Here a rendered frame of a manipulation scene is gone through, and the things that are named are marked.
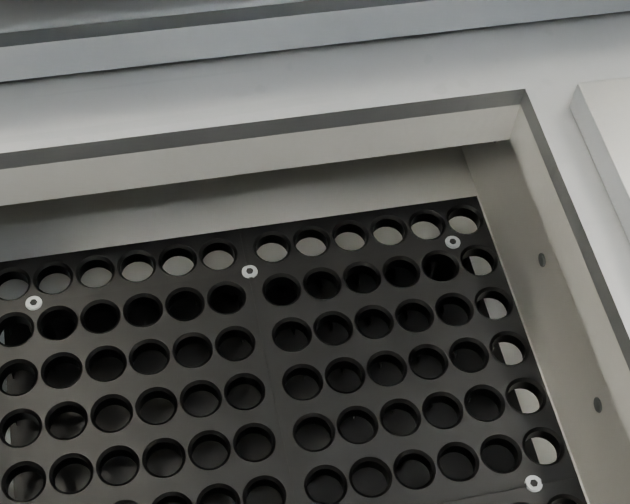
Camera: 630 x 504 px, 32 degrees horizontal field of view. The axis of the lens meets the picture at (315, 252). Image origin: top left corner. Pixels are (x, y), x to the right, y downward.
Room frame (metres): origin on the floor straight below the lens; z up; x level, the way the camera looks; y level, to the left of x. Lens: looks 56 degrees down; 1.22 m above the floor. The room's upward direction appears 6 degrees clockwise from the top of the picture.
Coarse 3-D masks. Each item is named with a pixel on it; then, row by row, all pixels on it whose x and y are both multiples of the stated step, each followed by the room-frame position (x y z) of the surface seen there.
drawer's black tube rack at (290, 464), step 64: (384, 256) 0.22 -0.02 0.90; (448, 256) 0.22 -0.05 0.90; (0, 320) 0.18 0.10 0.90; (64, 320) 0.20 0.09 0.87; (128, 320) 0.18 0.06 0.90; (192, 320) 0.18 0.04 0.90; (256, 320) 0.18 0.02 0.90; (320, 320) 0.19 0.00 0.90; (384, 320) 0.19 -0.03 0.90; (448, 320) 0.21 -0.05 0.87; (512, 320) 0.19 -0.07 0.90; (0, 384) 0.15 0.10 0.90; (64, 384) 0.17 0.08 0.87; (128, 384) 0.16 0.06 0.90; (192, 384) 0.16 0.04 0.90; (256, 384) 0.16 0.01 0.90; (320, 384) 0.16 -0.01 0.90; (384, 384) 0.18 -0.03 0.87; (448, 384) 0.17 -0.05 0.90; (512, 384) 0.17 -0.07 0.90; (0, 448) 0.13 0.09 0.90; (64, 448) 0.13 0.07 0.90; (128, 448) 0.13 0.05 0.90; (192, 448) 0.14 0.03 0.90; (256, 448) 0.15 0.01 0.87; (320, 448) 0.15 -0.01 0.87; (384, 448) 0.14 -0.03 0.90; (448, 448) 0.15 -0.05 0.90; (512, 448) 0.15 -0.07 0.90
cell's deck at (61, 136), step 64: (192, 64) 0.26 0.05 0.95; (256, 64) 0.26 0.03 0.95; (320, 64) 0.26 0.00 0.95; (384, 64) 0.26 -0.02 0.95; (448, 64) 0.27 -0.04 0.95; (512, 64) 0.27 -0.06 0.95; (576, 64) 0.27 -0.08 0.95; (0, 128) 0.22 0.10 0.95; (64, 128) 0.22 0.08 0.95; (128, 128) 0.23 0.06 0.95; (192, 128) 0.23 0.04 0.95; (256, 128) 0.23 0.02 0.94; (320, 128) 0.24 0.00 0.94; (384, 128) 0.25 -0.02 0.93; (448, 128) 0.25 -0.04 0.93; (512, 128) 0.26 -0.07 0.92; (576, 128) 0.24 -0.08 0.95; (0, 192) 0.21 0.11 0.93; (64, 192) 0.21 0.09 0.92; (576, 192) 0.22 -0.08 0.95; (576, 256) 0.20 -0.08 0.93
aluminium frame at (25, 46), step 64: (0, 0) 0.24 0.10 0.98; (64, 0) 0.24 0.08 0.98; (128, 0) 0.25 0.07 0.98; (192, 0) 0.26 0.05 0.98; (256, 0) 0.26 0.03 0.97; (320, 0) 0.27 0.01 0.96; (384, 0) 0.28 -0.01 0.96; (448, 0) 0.28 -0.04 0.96; (512, 0) 0.29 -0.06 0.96; (576, 0) 0.29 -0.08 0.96; (0, 64) 0.24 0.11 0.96; (64, 64) 0.24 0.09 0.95; (128, 64) 0.25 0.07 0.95
